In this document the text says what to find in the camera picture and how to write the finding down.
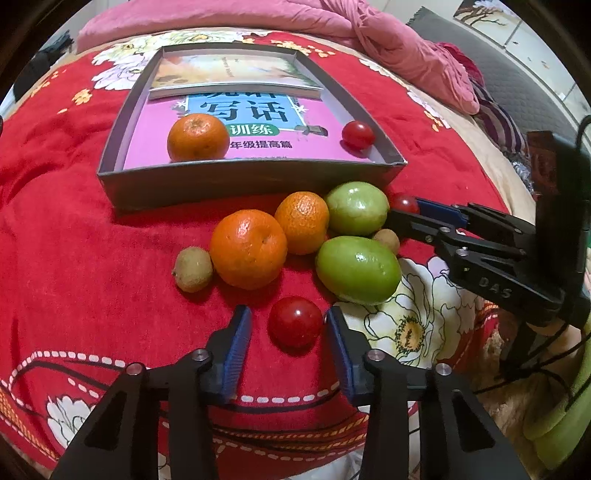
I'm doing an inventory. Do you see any beige bed sheet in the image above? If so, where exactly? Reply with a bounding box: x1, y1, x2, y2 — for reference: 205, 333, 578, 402
360, 46, 541, 259

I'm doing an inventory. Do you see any pink quilt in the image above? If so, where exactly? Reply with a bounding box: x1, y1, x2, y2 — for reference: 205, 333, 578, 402
76, 0, 482, 115

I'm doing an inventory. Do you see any large smooth orange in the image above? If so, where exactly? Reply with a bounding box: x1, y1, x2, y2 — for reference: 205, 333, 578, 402
210, 209, 289, 291

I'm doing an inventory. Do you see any black cable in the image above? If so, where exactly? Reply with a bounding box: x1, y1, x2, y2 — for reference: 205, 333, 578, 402
478, 318, 591, 398

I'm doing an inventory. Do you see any bumpy-skinned orange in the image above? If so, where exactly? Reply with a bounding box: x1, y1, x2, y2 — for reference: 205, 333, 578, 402
274, 191, 330, 256

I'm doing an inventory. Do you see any person's right forearm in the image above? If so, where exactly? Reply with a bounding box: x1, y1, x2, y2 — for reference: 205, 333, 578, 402
529, 318, 591, 469

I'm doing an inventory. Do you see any silver foil bag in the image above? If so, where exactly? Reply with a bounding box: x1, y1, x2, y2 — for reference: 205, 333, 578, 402
508, 152, 536, 188

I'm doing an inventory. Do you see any green jujube fruit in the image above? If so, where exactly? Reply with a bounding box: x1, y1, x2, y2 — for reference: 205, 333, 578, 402
323, 181, 391, 237
315, 235, 402, 305

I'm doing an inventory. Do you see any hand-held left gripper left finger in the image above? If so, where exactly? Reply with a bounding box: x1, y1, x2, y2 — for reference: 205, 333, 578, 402
51, 305, 253, 480

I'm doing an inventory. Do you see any striped pillow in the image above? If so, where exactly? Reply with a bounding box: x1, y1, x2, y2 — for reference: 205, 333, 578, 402
471, 78, 529, 162

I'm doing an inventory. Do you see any pink book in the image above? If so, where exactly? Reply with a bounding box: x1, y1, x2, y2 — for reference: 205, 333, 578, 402
122, 90, 375, 169

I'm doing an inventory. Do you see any sunflower cover book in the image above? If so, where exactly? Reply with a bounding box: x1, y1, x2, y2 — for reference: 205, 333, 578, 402
148, 51, 324, 100

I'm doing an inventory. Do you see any grey cardboard box tray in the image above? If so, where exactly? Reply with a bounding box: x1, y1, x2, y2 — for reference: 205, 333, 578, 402
96, 44, 408, 213

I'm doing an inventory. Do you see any dark clothing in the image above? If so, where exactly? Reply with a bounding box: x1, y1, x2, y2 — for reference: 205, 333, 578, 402
21, 31, 75, 95

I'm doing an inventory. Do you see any tree wall painting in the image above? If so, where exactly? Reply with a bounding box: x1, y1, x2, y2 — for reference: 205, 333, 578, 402
452, 0, 520, 47

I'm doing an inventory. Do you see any red crumpled cloth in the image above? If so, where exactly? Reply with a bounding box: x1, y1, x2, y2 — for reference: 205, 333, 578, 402
438, 41, 483, 90

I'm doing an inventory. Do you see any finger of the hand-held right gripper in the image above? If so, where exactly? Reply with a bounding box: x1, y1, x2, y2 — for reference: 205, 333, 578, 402
385, 209, 528, 274
414, 196, 537, 251

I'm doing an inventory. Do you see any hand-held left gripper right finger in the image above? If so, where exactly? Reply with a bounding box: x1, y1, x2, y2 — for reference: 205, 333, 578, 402
325, 305, 532, 480

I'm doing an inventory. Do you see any small orange mandarin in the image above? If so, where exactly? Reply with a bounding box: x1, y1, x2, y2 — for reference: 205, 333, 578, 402
167, 113, 230, 162

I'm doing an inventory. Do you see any grey padded headboard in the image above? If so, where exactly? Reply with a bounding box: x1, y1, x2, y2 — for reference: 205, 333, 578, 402
406, 7, 591, 158

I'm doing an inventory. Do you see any red floral blanket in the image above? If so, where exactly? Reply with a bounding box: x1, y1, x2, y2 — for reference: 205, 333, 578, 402
0, 28, 518, 480

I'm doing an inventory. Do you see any large red cherry tomato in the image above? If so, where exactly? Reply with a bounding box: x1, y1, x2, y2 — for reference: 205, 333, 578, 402
268, 296, 324, 349

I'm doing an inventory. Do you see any small brown kiwi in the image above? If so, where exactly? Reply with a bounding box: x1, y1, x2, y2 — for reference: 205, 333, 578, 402
372, 228, 400, 256

